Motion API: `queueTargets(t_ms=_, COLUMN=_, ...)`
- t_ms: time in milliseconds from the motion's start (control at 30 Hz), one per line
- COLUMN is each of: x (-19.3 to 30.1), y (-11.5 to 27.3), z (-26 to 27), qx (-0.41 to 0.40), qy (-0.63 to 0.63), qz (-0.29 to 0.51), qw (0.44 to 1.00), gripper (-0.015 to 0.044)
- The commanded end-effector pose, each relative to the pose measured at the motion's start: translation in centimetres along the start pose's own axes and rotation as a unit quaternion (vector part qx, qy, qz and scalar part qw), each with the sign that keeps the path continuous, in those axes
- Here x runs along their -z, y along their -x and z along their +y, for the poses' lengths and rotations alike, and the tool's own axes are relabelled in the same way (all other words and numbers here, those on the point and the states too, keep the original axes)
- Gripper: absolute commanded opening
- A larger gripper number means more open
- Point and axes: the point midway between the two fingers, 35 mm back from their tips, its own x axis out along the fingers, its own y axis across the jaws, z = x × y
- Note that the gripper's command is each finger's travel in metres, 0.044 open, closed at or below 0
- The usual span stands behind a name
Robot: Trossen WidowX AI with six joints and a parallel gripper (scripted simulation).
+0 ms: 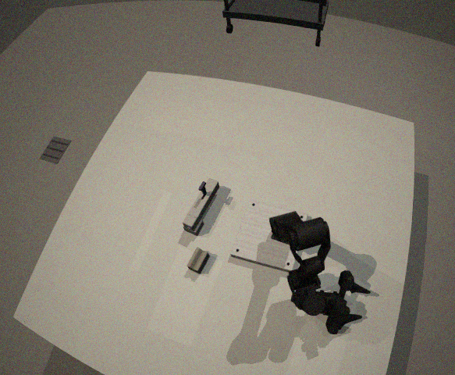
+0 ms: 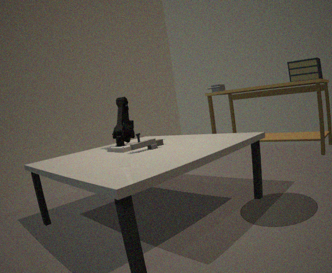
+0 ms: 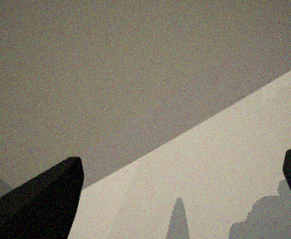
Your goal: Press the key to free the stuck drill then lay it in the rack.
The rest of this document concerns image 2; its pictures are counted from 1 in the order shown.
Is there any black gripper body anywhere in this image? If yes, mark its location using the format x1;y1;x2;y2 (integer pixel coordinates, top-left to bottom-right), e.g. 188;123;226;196
124;135;130;143

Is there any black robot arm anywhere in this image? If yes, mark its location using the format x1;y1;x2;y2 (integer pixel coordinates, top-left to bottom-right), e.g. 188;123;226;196
113;97;134;147

